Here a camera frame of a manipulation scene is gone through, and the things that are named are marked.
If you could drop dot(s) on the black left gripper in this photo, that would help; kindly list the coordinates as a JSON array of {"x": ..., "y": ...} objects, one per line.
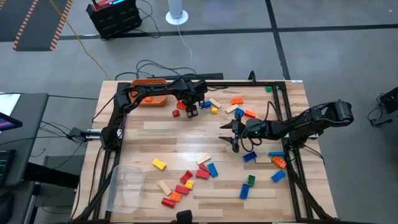
[{"x": 192, "y": 99}]

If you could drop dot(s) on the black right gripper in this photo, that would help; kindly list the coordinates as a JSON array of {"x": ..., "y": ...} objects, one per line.
[{"x": 248, "y": 129}]

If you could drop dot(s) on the small orange studded brick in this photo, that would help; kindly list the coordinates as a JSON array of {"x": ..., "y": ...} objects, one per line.
[{"x": 181, "y": 105}]

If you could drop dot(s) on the blue rounded block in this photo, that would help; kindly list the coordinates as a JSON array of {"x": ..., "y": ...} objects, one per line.
[{"x": 206, "y": 104}]

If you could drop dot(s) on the small yellow block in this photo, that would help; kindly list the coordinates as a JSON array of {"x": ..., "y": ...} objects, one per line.
[{"x": 214, "y": 110}]

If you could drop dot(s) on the small blue block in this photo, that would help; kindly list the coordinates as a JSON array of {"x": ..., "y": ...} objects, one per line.
[{"x": 239, "y": 111}]

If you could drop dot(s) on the orange block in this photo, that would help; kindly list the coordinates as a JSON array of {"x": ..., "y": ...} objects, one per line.
[{"x": 250, "y": 114}]

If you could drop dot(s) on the long blue studded brick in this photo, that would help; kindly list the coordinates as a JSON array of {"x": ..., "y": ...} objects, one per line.
[
  {"x": 212, "y": 170},
  {"x": 244, "y": 191}
]

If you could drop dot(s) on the thin blue bar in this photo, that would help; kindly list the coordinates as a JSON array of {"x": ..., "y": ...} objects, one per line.
[{"x": 276, "y": 153}]

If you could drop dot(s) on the green studded brick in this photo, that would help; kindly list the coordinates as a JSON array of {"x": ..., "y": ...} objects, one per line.
[{"x": 251, "y": 180}]

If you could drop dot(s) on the small green block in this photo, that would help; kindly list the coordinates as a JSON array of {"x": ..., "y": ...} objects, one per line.
[{"x": 268, "y": 89}]

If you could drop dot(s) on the red arch block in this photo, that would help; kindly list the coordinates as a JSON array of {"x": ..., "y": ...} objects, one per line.
[{"x": 186, "y": 176}]

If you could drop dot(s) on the long yellow studded brick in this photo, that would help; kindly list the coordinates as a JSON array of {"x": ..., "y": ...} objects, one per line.
[{"x": 159, "y": 164}]

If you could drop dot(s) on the small yellow studded brick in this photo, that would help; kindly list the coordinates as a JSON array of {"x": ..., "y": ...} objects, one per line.
[{"x": 189, "y": 184}]

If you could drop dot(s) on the long red cylinder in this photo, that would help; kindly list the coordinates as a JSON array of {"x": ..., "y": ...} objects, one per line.
[{"x": 168, "y": 203}]

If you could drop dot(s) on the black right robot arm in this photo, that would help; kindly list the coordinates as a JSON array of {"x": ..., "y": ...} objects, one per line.
[{"x": 298, "y": 124}]

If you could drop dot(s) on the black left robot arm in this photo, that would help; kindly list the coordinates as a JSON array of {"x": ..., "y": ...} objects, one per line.
[{"x": 155, "y": 88}]

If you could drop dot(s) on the black power strip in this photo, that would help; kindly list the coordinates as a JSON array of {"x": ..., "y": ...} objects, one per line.
[{"x": 202, "y": 76}]

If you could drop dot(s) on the orange plastic bin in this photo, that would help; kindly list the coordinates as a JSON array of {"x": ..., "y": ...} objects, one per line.
[{"x": 155, "y": 101}]

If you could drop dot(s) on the green tag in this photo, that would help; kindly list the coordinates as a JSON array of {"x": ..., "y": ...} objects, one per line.
[{"x": 292, "y": 154}]

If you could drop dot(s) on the white tower stand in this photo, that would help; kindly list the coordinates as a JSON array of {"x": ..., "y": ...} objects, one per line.
[{"x": 176, "y": 9}]

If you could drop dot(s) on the clear plastic container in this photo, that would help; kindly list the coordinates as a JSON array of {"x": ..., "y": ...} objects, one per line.
[{"x": 124, "y": 189}]

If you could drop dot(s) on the black crate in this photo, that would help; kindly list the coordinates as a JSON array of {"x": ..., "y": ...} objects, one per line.
[{"x": 118, "y": 23}]

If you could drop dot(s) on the black power adapter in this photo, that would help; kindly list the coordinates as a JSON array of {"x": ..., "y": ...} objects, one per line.
[{"x": 76, "y": 133}]

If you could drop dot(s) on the red device on crate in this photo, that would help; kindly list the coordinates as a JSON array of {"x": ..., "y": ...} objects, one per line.
[{"x": 104, "y": 4}]

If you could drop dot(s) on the black desk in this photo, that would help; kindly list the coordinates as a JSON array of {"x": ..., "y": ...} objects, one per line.
[{"x": 29, "y": 140}]

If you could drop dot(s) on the black mat with striped edge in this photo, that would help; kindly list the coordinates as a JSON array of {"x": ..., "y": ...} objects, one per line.
[
  {"x": 43, "y": 25},
  {"x": 12, "y": 25}
]

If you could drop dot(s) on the white sheet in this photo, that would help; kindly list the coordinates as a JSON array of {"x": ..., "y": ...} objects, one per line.
[{"x": 7, "y": 104}]

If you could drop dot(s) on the black monitor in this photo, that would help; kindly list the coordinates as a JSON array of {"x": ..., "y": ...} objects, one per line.
[{"x": 7, "y": 123}]

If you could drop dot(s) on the backlit keyboard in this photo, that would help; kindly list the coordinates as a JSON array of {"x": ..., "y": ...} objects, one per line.
[{"x": 4, "y": 168}]

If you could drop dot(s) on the black frame clamp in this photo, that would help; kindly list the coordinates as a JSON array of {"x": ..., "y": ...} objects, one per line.
[{"x": 252, "y": 77}]

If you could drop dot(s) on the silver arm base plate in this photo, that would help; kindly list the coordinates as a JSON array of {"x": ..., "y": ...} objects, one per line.
[
  {"x": 93, "y": 134},
  {"x": 314, "y": 136}
]

